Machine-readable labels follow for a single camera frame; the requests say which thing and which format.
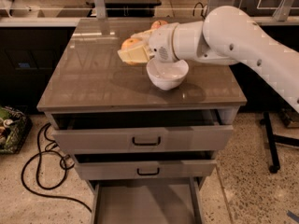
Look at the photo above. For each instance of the top grey drawer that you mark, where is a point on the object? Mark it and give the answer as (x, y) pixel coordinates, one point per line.
(209, 136)

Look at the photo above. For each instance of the basket with green items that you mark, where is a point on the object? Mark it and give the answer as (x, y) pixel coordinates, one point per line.
(14, 129)

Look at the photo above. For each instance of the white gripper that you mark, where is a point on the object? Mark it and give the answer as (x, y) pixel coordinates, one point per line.
(160, 42)

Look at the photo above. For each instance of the grey drawer cabinet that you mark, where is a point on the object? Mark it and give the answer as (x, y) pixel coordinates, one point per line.
(91, 88)

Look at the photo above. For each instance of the grey drawer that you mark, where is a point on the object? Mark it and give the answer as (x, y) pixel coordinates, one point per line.
(147, 201)
(209, 136)
(117, 166)

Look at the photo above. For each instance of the middle grey drawer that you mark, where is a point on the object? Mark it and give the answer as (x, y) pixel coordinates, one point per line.
(117, 166)

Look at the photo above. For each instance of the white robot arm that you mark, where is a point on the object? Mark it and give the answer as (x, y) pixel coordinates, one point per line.
(226, 36)

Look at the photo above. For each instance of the orange fruit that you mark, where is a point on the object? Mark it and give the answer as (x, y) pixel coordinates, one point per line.
(131, 51)

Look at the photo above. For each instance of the red apple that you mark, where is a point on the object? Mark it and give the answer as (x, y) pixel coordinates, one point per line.
(158, 24)

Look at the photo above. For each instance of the black background table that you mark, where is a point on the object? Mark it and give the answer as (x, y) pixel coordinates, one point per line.
(125, 8)

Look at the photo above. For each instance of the white ceramic bowl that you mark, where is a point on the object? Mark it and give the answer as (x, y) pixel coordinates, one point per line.
(167, 76)

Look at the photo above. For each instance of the black stand with wheel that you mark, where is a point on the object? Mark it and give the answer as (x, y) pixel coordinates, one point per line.
(273, 139)

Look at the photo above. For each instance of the bottom grey drawer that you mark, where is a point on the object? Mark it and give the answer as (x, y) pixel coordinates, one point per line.
(147, 201)

